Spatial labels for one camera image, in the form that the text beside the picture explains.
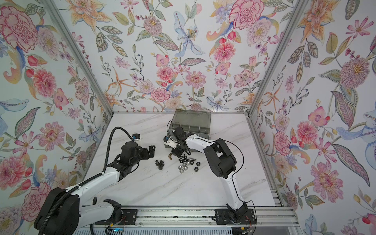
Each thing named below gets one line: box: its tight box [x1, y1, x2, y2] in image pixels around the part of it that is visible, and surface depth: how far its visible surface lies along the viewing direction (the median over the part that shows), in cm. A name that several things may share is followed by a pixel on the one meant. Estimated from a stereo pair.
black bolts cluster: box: [155, 160, 165, 171], surface depth 94 cm
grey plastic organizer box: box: [167, 109, 212, 140], surface depth 126 cm
